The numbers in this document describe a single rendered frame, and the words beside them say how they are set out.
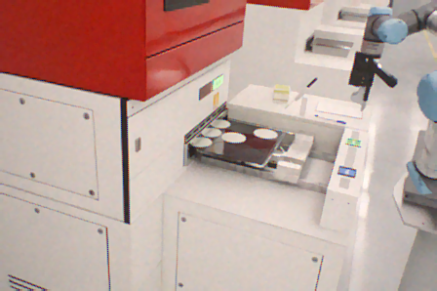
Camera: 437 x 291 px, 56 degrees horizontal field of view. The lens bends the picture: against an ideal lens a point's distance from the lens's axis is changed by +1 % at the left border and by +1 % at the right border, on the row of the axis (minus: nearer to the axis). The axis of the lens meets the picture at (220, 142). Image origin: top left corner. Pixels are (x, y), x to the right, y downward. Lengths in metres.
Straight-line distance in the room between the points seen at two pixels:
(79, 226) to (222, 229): 0.47
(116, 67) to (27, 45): 0.28
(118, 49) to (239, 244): 0.75
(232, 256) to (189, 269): 0.20
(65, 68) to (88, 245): 0.59
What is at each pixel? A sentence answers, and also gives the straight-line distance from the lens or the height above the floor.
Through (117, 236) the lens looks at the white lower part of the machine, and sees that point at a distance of 1.37.
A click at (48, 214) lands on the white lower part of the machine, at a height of 0.76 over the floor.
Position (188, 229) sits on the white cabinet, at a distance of 1.48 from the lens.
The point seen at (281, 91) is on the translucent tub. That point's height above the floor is 1.02.
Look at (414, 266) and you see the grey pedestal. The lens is 1.84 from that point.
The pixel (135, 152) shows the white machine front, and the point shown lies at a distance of 1.20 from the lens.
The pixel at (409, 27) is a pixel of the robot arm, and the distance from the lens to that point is 1.44.
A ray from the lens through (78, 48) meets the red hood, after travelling 1.17.
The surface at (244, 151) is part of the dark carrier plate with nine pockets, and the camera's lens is 1.59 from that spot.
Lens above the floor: 1.60
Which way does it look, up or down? 25 degrees down
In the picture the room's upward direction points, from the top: 5 degrees clockwise
